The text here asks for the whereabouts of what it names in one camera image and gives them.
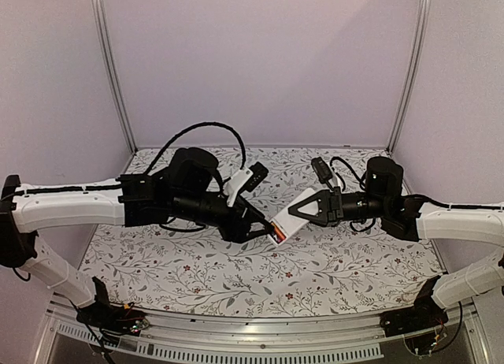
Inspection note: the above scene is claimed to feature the floral patterned table mat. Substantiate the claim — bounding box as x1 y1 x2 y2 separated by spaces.
69 147 447 318

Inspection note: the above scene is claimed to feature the aluminium frame post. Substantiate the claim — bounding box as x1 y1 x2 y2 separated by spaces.
91 0 138 154
387 0 432 154

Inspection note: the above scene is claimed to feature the left aluminium frame post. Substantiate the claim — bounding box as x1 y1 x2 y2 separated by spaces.
91 0 138 154

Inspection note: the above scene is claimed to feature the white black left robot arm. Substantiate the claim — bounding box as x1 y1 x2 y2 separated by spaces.
1 147 273 328

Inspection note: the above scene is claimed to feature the aluminium front rail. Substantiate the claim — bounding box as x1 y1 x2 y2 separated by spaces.
35 291 489 364

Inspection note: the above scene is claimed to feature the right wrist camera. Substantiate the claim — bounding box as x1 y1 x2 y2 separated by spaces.
310 157 346 191

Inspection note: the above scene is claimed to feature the orange battery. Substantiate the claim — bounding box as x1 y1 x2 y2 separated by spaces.
274 228 287 244

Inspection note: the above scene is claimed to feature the dark purple battery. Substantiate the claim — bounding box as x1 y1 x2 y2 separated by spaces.
272 224 282 244

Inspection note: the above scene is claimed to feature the white remote control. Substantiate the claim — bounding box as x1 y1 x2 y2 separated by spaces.
269 193 308 247

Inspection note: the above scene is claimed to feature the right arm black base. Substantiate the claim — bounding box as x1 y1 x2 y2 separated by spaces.
380 276 448 355

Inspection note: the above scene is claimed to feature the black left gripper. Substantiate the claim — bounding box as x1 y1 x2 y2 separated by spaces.
171 191 276 244

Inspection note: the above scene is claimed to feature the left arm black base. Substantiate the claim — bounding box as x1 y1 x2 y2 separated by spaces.
76 277 150 336

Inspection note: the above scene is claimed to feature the right aluminium frame post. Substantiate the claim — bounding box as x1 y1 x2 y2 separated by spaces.
387 0 432 154

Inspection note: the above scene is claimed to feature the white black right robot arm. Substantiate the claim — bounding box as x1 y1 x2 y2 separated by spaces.
288 156 503 329

